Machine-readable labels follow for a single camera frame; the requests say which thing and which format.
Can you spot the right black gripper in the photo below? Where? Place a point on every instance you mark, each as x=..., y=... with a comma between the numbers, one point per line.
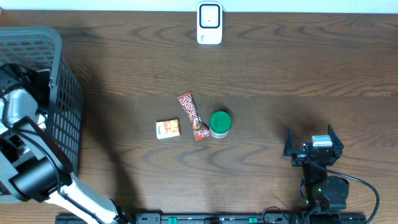
x=300, y=155

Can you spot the green lid jar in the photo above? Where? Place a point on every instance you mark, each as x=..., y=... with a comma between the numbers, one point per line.
x=220, y=124

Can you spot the red Top chocolate bar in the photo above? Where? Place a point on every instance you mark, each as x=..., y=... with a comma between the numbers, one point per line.
x=199, y=128

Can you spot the small orange snack box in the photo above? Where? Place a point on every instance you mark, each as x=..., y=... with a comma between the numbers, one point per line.
x=167, y=129

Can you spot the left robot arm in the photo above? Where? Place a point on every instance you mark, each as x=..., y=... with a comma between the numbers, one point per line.
x=40, y=126

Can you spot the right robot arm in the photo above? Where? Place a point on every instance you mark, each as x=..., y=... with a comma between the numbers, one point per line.
x=325, y=194

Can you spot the white barcode scanner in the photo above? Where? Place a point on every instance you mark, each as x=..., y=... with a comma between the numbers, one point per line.
x=209, y=23

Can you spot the grey plastic basket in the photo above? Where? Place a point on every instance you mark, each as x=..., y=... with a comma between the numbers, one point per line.
x=37, y=47

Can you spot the black mounting rail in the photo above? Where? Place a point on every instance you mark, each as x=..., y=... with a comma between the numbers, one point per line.
x=273, y=218

